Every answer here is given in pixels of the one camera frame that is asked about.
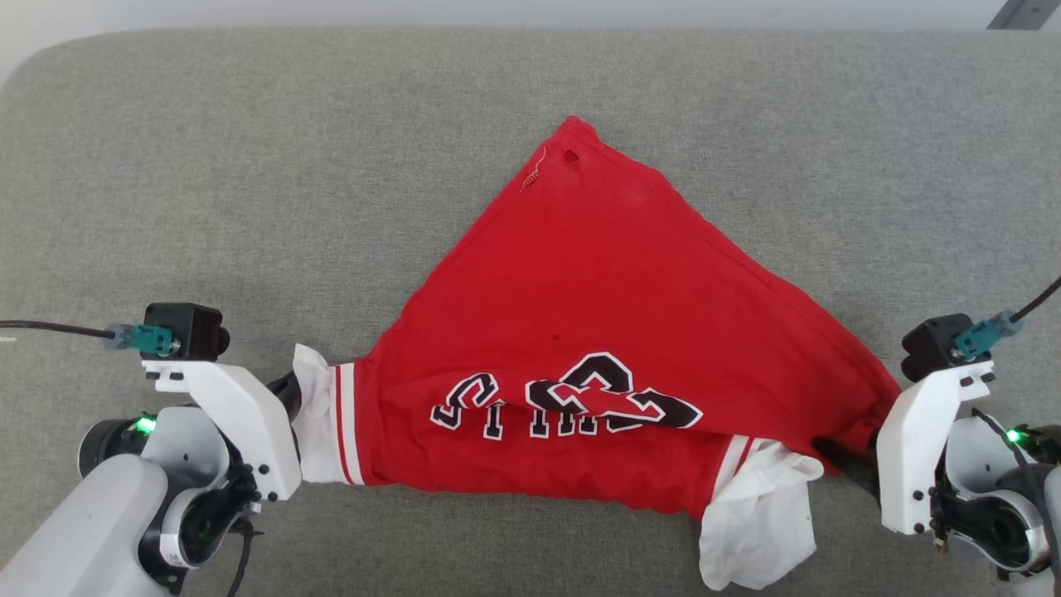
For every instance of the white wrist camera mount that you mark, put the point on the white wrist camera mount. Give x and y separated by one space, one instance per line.
240 414
912 448

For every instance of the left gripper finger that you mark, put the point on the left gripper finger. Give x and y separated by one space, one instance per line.
286 394

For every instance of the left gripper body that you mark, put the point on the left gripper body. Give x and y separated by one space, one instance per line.
195 448

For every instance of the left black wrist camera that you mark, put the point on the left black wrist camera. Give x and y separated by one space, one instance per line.
186 327

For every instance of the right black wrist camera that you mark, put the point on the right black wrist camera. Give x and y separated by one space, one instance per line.
932 344

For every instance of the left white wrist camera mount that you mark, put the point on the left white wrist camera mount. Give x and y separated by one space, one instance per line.
240 414

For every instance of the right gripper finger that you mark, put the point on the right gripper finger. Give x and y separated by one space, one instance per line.
850 468

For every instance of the red white jersey shirt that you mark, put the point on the red white jersey shirt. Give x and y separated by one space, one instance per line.
597 315

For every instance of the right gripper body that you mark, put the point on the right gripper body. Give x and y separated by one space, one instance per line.
970 464

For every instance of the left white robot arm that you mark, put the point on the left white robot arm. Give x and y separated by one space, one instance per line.
75 531

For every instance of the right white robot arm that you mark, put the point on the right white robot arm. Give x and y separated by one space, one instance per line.
1036 585

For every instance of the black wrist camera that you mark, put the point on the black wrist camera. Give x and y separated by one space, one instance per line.
932 344
186 327

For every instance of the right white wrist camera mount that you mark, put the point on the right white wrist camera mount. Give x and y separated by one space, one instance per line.
912 448

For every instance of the grey metal pole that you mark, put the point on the grey metal pole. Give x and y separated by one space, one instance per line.
1024 12

